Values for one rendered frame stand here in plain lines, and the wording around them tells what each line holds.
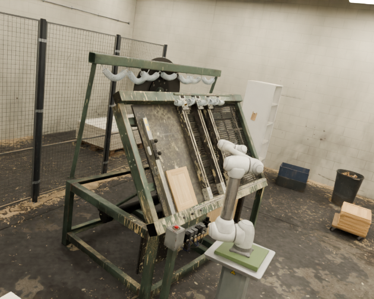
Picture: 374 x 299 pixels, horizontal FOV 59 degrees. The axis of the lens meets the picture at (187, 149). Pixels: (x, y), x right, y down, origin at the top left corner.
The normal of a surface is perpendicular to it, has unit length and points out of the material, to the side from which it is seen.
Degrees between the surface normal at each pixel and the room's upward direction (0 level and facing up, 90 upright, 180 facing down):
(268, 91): 90
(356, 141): 90
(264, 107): 90
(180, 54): 90
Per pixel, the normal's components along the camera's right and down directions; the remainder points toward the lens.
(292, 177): -0.40, 0.19
